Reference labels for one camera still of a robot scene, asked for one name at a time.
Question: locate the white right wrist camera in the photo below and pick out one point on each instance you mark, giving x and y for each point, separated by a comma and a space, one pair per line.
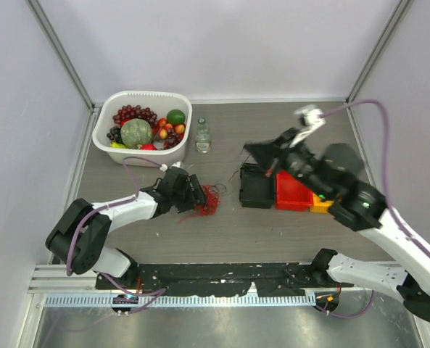
311, 119

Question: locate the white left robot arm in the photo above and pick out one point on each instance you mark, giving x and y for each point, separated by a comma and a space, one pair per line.
78, 239

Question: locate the clear glass bottle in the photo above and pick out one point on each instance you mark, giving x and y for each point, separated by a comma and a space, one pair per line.
203, 140

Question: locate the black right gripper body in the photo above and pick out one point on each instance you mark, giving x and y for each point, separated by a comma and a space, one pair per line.
302, 164

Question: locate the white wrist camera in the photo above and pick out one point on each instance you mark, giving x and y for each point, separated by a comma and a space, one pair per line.
176, 166
311, 119

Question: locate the red grape bunch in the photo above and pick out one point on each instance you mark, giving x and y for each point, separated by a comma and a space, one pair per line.
129, 112

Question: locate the white slotted cable duct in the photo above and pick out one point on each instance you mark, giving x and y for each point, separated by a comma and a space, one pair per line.
124, 300

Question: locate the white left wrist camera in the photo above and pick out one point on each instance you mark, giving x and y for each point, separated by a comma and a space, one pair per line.
176, 166

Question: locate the peach fruit cluster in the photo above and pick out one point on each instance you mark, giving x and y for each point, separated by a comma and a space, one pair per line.
166, 130

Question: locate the red apple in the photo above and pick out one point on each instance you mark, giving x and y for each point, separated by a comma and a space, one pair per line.
149, 147

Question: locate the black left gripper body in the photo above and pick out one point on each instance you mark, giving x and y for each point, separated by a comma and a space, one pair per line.
183, 199

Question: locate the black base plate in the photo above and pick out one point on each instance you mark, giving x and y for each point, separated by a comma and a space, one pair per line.
271, 279

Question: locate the green lime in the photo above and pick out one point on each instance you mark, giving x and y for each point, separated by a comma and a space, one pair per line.
176, 117

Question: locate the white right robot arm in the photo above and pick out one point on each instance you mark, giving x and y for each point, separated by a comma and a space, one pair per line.
360, 207

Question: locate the red plastic bin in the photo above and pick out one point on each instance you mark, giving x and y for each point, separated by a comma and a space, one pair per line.
291, 195

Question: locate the black plastic bin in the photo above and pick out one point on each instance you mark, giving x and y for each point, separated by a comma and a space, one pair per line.
257, 190

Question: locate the green melon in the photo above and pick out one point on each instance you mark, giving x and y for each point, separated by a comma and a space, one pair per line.
136, 133

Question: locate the orange plastic bin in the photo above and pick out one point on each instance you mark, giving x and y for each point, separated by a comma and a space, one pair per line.
320, 206

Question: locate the white plastic basket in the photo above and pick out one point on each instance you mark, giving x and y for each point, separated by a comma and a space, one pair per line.
106, 135

